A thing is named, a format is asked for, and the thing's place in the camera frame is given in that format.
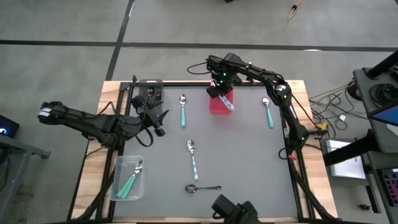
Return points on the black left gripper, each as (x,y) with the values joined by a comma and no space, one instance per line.
(141,123)

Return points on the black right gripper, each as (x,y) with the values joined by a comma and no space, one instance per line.
(225,70)

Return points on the plain dark metal spoon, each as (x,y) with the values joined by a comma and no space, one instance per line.
(150,91)
(156,96)
(190,188)

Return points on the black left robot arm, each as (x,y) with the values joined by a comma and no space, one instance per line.
(87,123)

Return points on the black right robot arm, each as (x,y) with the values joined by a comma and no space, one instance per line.
(292,118)

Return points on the red plastic bin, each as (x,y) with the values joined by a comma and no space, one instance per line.
(217,107)

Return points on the gray plastic bin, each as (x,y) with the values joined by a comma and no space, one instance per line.
(155,87)

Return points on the clear plastic bin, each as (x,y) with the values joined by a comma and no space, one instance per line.
(121,165)

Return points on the gray table mat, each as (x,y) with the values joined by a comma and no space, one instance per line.
(242,155)

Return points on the white power adapter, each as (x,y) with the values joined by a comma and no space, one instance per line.
(342,118)

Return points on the black stand leg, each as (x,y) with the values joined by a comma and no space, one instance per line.
(348,151)

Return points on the gray equipment cart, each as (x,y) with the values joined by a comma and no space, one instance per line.
(363,93)

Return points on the white box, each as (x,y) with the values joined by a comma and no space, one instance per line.
(348,169)

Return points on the gray metal table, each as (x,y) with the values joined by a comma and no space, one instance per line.
(21,149)

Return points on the black computer tower blue light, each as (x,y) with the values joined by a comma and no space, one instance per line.
(7,124)

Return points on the black diagonal pole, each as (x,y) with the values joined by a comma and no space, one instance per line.
(384,65)

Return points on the blue laptop screen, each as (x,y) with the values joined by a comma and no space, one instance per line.
(387,115)

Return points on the backlit keyboard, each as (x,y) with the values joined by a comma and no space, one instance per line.
(391,186)

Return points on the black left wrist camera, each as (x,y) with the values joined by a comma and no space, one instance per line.
(160,132)

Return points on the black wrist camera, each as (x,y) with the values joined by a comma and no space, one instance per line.
(214,91)
(160,132)

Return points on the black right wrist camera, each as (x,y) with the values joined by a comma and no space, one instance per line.
(214,91)

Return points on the black metal table frame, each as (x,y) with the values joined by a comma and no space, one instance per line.
(186,83)

